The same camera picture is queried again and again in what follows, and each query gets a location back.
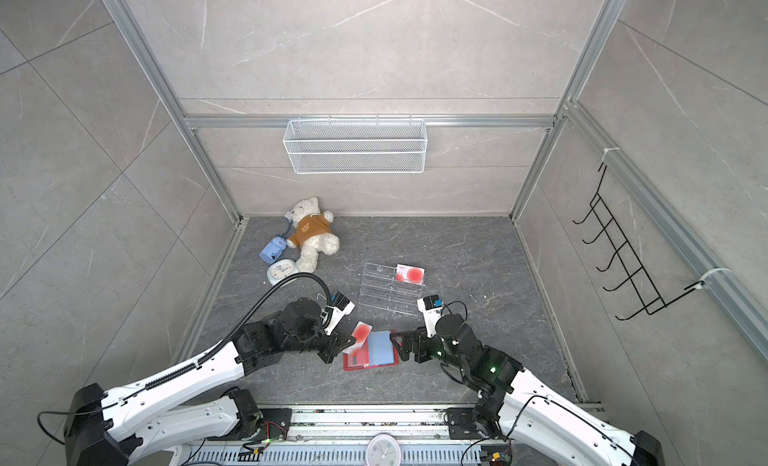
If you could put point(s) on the pink white credit card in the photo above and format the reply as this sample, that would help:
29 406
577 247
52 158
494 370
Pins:
409 274
360 333

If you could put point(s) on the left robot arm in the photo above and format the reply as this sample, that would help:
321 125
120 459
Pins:
125 424

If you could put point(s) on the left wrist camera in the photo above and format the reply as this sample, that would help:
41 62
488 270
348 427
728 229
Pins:
339 307

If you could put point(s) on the blue small bottle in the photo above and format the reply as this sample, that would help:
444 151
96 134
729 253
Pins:
273 251

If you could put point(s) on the white wire mesh basket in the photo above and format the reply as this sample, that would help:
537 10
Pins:
364 146

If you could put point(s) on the clear acrylic card stand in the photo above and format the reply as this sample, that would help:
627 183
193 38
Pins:
381 291

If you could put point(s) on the red leather card holder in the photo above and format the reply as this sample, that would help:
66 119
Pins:
377 351

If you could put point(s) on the light blue alarm clock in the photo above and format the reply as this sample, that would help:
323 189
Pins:
281 270

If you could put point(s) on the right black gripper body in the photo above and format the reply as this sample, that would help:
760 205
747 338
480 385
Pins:
428 348

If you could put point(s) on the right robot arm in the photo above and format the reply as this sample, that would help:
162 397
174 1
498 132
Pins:
513 404

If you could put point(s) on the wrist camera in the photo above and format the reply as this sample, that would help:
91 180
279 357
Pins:
431 308
339 307

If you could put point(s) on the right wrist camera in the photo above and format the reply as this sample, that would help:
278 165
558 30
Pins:
431 308

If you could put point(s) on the black wire hook rack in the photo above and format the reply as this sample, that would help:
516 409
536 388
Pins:
625 258

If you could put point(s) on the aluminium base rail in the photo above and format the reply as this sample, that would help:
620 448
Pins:
431 434

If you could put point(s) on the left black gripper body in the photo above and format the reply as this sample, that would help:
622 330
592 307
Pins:
313 343

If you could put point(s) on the white round clock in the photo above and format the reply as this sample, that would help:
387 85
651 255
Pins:
383 450

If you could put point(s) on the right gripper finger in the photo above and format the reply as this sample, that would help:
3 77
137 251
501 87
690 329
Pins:
403 352
401 338

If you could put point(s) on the white teddy bear orange shirt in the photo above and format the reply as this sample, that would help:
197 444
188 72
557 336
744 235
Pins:
312 234

